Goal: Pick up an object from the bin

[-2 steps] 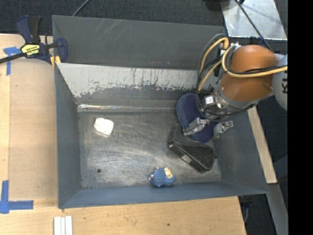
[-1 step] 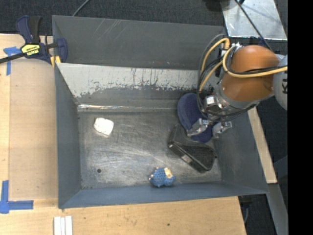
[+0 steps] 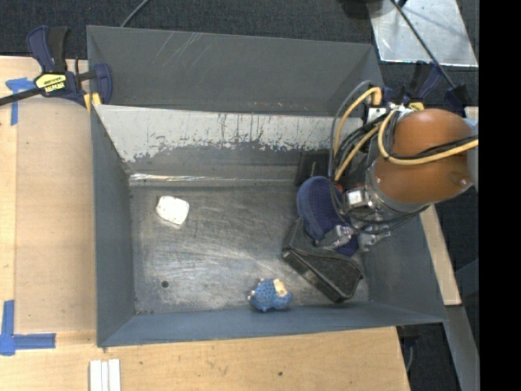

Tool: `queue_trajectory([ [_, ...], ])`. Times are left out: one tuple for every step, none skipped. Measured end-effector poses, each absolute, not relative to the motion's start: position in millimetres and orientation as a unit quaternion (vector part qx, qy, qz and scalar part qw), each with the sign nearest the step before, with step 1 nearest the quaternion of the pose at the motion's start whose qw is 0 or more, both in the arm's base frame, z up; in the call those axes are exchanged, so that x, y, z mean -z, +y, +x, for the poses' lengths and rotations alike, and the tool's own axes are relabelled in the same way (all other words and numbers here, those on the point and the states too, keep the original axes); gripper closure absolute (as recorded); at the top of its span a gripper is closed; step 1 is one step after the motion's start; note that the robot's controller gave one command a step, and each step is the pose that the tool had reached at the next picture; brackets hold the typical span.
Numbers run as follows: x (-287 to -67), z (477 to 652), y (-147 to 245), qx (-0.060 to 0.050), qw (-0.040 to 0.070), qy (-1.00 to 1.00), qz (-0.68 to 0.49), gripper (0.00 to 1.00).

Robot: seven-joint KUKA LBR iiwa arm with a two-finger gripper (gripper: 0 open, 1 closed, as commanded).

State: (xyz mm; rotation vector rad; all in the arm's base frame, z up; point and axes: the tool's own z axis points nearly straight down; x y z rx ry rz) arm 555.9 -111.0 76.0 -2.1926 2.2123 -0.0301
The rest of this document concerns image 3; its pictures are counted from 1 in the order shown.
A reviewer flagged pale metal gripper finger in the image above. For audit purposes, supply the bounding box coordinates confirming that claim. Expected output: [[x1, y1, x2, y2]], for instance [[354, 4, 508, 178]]
[[316, 224, 355, 249], [344, 188, 368, 211]]

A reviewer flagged dark blue cap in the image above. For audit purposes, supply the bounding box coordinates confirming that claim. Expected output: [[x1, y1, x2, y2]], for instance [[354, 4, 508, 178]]
[[296, 175, 360, 258]]

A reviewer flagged black and grey pouch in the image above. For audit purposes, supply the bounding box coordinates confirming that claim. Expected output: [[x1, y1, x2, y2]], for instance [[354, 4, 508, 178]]
[[281, 217, 366, 305]]

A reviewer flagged blue toy animal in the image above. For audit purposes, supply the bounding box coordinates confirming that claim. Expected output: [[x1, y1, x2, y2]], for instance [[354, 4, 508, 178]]
[[246, 278, 294, 314]]

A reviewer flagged grey metal bin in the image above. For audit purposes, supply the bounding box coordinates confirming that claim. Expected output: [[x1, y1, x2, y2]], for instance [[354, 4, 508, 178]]
[[85, 24, 449, 349]]

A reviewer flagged white crumpled lump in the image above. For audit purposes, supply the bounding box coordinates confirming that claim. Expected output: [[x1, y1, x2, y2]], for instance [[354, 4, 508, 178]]
[[155, 195, 190, 226]]

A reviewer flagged pale wood board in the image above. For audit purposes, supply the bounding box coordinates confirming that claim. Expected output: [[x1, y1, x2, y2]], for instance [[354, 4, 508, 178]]
[[14, 94, 99, 336]]

